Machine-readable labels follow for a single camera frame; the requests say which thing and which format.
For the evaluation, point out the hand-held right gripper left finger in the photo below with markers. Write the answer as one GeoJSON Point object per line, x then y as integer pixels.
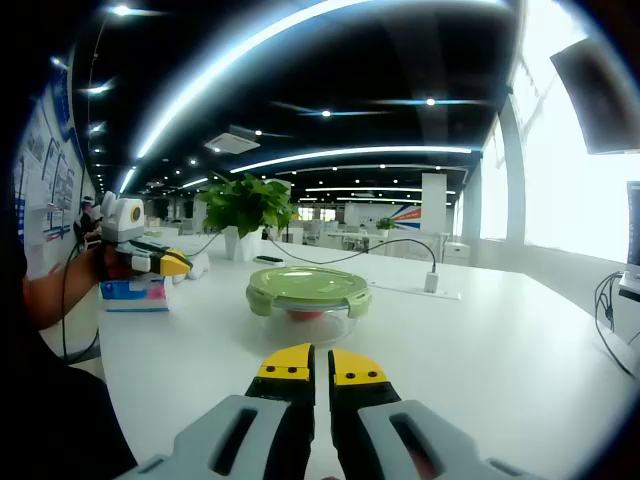
{"type": "Point", "coordinates": [272, 415]}

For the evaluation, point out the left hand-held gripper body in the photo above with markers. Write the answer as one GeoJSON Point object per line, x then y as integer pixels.
{"type": "Point", "coordinates": [122, 220]}

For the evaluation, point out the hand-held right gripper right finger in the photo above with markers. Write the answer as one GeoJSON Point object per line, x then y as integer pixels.
{"type": "Point", "coordinates": [370, 425]}

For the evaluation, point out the round glass container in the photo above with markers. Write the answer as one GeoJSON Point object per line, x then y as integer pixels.
{"type": "Point", "coordinates": [310, 332]}

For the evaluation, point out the red tomato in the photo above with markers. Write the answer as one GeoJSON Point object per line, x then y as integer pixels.
{"type": "Point", "coordinates": [310, 316]}

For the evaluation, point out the green container lid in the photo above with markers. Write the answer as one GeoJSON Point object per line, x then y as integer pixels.
{"type": "Point", "coordinates": [305, 280]}

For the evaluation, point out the white tabletop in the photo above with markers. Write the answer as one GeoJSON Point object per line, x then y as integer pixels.
{"type": "Point", "coordinates": [475, 360]}

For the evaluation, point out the person's left hand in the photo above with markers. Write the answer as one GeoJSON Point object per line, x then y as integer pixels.
{"type": "Point", "coordinates": [112, 265]}

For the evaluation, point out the white rounded object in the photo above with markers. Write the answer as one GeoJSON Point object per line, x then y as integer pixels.
{"type": "Point", "coordinates": [200, 265]}

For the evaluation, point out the blue pink tissue pack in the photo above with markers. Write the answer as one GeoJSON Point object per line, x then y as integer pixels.
{"type": "Point", "coordinates": [130, 295]}

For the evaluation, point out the green potted plant white pot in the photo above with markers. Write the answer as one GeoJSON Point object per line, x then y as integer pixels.
{"type": "Point", "coordinates": [245, 205]}

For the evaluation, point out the black remote control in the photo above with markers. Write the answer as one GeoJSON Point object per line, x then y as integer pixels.
{"type": "Point", "coordinates": [270, 260]}

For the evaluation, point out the ceiling air conditioner vent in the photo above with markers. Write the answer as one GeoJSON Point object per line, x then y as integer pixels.
{"type": "Point", "coordinates": [232, 140]}

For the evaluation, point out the white power strip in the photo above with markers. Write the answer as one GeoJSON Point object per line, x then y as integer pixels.
{"type": "Point", "coordinates": [400, 290]}

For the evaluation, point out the white charger plug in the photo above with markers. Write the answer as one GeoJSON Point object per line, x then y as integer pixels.
{"type": "Point", "coordinates": [432, 282]}

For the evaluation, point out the long ceiling light strip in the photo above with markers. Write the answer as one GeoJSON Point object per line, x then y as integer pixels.
{"type": "Point", "coordinates": [210, 75]}
{"type": "Point", "coordinates": [350, 152]}

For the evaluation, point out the white cabinet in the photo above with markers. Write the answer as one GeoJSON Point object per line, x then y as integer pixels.
{"type": "Point", "coordinates": [456, 252]}

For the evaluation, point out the small distant potted plant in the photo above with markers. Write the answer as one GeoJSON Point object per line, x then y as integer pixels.
{"type": "Point", "coordinates": [387, 224]}

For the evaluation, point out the small black monitor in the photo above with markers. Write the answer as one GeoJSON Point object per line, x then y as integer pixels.
{"type": "Point", "coordinates": [635, 225]}

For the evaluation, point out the large black monitor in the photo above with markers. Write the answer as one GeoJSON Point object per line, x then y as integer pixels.
{"type": "Point", "coordinates": [605, 100]}

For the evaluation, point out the wall poster board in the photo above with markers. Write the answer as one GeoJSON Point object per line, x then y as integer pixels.
{"type": "Point", "coordinates": [50, 165]}

